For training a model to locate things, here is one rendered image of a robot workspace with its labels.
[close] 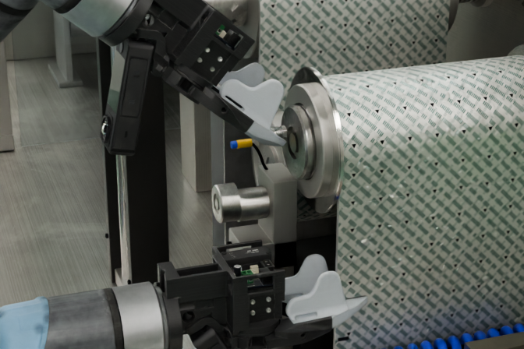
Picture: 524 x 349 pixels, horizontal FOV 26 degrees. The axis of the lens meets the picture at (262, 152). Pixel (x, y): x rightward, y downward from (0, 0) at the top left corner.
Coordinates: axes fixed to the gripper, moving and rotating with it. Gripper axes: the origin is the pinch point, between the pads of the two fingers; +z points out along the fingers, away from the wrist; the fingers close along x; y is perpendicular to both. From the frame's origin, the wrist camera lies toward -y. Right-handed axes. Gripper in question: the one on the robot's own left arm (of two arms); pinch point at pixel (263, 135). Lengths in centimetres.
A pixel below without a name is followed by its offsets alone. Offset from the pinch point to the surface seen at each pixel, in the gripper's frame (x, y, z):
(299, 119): -3.8, 3.7, 0.1
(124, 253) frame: 35.3, -27.2, 12.7
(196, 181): 65, -19, 30
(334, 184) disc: -8.4, 0.9, 4.9
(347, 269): -8.4, -5.3, 12.2
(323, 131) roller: -7.0, 4.3, 1.1
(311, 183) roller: -4.8, -0.7, 5.0
